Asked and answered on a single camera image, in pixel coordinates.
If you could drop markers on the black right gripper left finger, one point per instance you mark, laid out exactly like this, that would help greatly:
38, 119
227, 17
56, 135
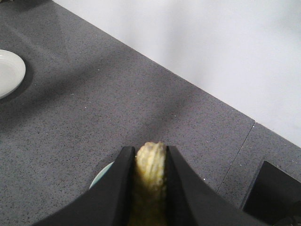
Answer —
106, 203

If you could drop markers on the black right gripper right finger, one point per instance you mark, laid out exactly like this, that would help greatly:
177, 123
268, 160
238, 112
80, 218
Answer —
191, 202

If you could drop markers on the black glass gas hob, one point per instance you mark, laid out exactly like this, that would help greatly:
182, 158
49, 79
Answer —
274, 197

